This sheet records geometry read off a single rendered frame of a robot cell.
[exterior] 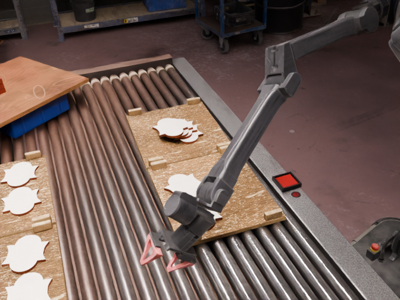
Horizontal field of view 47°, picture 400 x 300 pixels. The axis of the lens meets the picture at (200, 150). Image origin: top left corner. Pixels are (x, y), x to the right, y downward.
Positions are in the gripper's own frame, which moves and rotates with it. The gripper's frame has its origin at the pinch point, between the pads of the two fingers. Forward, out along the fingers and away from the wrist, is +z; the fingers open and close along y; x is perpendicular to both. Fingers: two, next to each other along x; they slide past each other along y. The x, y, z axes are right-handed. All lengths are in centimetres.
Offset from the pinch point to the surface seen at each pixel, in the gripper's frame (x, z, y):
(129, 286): -3.7, 13.2, -2.9
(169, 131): -65, -9, -28
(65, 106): -111, 22, -11
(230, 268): 1.8, -7.3, -22.4
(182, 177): -39.7, -6.1, -25.1
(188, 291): 4.7, 2.1, -12.2
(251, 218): -12.3, -16.9, -32.4
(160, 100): -101, -7, -42
